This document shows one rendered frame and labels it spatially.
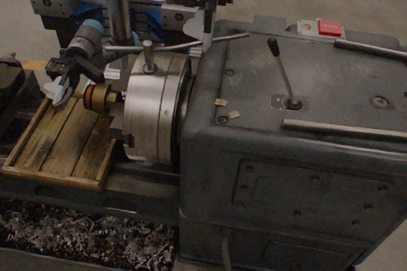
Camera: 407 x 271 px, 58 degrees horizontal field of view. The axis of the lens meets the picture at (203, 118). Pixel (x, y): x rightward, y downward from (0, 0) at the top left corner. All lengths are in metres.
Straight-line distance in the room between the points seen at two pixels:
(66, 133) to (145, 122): 0.45
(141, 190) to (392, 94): 0.73
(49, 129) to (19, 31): 2.18
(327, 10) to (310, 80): 2.85
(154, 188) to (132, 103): 0.34
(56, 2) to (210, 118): 0.90
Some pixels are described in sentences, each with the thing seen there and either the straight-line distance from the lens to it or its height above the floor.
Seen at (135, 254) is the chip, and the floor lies 0.58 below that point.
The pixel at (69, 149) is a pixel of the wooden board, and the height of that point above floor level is 0.88.
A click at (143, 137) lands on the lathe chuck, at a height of 1.13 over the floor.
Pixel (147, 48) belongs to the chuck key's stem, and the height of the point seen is 1.31.
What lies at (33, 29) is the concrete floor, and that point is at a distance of 3.42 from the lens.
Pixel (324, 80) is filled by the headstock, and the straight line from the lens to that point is 0.94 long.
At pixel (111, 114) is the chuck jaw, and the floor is 1.11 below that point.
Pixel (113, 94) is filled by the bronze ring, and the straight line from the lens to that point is 1.06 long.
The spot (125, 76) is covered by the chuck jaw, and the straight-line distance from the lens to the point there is 1.05.
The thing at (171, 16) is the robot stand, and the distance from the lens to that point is 1.39.
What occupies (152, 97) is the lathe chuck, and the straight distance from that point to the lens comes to 0.90.
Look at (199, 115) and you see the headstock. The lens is 0.80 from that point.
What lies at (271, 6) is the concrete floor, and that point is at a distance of 3.64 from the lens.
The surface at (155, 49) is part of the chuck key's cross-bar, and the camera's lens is 0.88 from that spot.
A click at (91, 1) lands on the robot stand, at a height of 1.03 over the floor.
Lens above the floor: 1.85
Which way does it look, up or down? 48 degrees down
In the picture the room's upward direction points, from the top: 4 degrees clockwise
